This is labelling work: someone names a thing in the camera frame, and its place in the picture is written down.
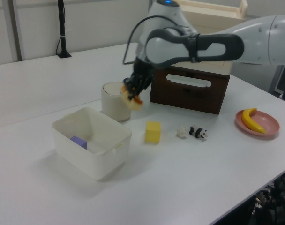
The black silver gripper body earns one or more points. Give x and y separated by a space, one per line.
143 75

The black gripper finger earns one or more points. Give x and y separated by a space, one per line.
137 92
128 83

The toy bread with orange topping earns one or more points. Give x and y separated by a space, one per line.
133 104

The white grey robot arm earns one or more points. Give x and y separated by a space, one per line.
215 44

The white plastic basket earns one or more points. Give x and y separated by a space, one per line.
91 145

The cream lidded trash can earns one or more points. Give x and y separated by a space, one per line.
113 103

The yellow block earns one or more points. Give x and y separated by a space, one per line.
153 132

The dark brown drawer box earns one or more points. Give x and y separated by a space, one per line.
187 92

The small white toy animal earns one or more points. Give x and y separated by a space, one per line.
182 131

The toy panda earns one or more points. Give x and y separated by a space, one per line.
198 132

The purple block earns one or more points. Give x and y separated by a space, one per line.
78 141

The black pole stand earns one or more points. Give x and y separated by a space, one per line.
62 28

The cream toy cabinet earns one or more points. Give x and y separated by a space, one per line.
215 14

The yellow banana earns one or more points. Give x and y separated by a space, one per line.
249 120

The pink plate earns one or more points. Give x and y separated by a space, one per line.
266 124

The black equipment under table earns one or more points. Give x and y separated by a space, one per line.
276 199

